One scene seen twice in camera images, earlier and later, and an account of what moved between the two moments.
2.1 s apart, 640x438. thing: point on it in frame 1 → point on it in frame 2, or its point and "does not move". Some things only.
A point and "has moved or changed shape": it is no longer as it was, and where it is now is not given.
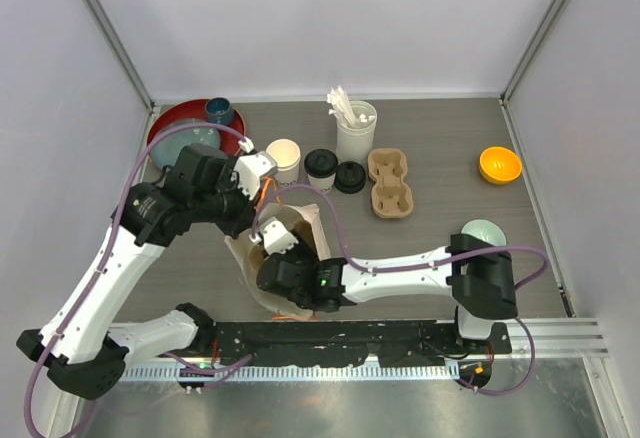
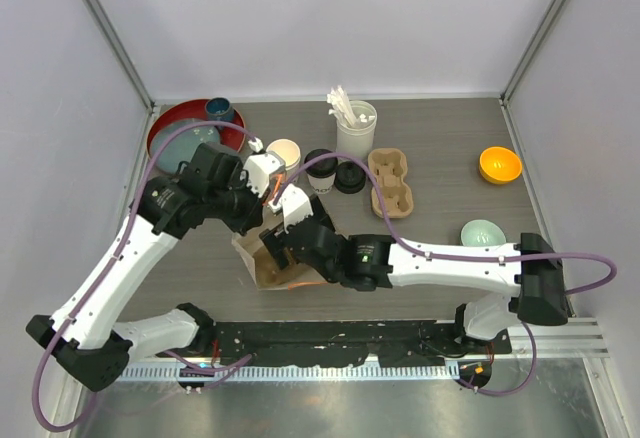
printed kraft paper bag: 248,249 has moved or changed shape
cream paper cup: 286,154 does not move
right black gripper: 279,256 → 274,238
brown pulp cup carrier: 391,196 does not move
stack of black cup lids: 350,177 does not move
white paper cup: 323,183 does not move
